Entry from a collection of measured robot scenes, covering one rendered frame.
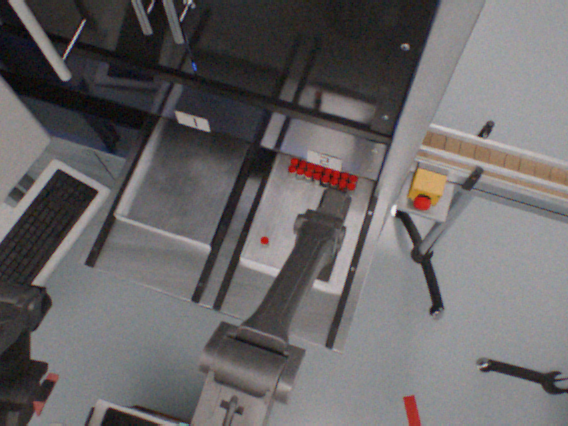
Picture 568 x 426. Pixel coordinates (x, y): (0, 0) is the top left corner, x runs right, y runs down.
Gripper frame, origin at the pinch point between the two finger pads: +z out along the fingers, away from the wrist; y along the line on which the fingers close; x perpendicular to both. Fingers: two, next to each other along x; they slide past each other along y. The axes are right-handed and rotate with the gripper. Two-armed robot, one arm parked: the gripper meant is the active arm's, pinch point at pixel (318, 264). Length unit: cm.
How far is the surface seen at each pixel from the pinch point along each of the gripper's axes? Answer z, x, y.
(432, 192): 5.7, -19.6, 26.2
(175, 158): 21, 46, 21
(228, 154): 21.1, 32.7, 26.2
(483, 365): 106, -67, 9
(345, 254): 20.3, -5.0, 9.6
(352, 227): 20.4, -4.6, 17.0
